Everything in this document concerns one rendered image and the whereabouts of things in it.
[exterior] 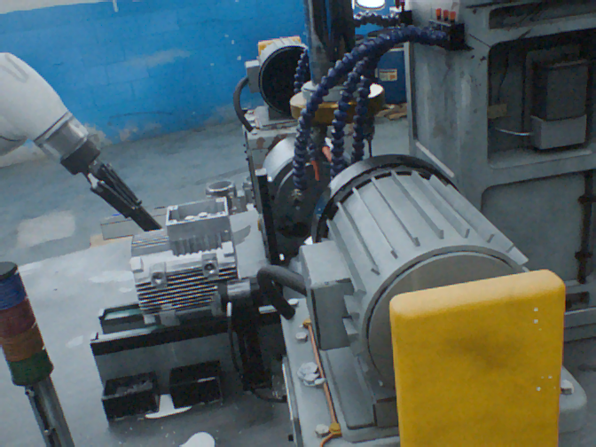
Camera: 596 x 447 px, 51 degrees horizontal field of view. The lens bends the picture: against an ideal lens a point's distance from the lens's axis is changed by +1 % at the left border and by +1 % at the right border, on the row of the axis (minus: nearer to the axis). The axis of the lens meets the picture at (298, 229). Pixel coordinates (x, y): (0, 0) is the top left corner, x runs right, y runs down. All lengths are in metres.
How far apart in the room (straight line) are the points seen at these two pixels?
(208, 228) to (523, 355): 0.82
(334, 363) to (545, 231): 0.66
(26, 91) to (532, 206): 0.94
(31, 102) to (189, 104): 5.50
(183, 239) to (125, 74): 5.43
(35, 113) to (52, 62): 5.34
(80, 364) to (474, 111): 1.01
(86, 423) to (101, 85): 5.47
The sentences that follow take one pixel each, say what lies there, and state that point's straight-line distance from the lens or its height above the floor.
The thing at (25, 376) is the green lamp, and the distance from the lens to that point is 1.08.
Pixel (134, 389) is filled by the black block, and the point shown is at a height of 0.86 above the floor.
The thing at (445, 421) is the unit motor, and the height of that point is 1.24.
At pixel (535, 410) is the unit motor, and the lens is 0.55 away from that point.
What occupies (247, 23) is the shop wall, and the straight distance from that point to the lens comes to 6.75.
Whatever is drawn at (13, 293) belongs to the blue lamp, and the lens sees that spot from 1.02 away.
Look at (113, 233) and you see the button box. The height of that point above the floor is 1.04.
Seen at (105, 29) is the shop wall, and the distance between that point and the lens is 6.57.
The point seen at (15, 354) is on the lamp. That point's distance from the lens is 1.06.
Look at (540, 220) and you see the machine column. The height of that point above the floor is 1.08.
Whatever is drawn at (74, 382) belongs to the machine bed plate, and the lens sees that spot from 1.48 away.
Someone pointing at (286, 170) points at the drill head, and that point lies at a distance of 1.47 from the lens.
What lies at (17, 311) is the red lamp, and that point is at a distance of 1.03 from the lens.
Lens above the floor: 1.59
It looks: 24 degrees down
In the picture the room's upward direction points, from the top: 8 degrees counter-clockwise
